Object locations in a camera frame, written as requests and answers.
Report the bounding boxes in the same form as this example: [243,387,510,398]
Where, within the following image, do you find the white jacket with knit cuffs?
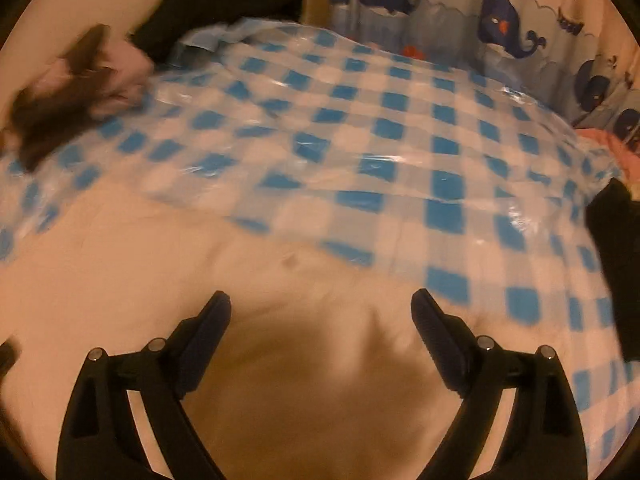
[0,185,501,480]

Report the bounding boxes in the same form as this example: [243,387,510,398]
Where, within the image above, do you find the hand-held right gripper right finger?
[410,287,587,480]

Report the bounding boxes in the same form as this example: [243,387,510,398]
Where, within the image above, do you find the blue white checkered plastic cover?
[0,17,640,476]

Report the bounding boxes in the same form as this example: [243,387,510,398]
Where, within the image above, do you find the pink cloth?
[575,127,640,181]

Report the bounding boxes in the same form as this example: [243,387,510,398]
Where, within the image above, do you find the black fleece cloth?
[127,0,306,61]

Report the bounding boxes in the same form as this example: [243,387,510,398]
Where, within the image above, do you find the dark green fur-trimmed coat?
[585,178,640,363]

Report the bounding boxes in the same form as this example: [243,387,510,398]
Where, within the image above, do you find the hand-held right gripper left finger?
[56,290,233,480]

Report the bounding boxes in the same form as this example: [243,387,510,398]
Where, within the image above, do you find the whale print curtain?
[325,0,640,146]

